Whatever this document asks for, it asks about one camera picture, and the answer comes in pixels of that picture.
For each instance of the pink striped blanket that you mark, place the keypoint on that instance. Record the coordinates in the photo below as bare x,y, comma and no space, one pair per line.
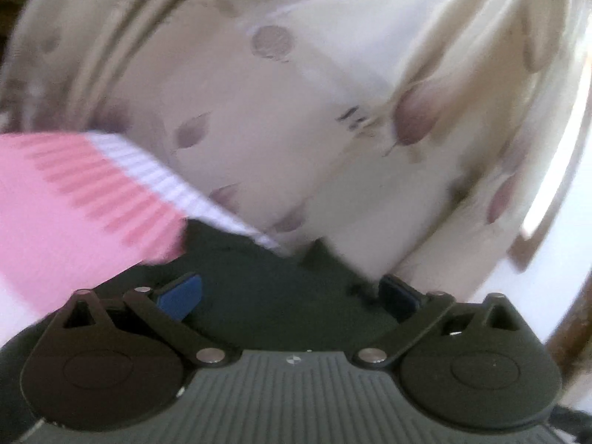
69,222

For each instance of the wooden window frame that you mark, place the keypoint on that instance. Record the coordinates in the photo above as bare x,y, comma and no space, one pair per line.
527,247

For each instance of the cream floral curtain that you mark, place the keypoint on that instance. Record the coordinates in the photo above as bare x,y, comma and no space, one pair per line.
300,101

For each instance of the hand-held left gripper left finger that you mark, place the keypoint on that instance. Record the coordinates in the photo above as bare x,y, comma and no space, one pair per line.
181,297

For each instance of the black pants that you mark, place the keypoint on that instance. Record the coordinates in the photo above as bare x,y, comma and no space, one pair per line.
268,296

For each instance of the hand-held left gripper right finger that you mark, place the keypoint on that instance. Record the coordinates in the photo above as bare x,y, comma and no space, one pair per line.
397,294

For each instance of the brown wooden door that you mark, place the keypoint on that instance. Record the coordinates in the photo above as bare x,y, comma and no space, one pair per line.
573,333

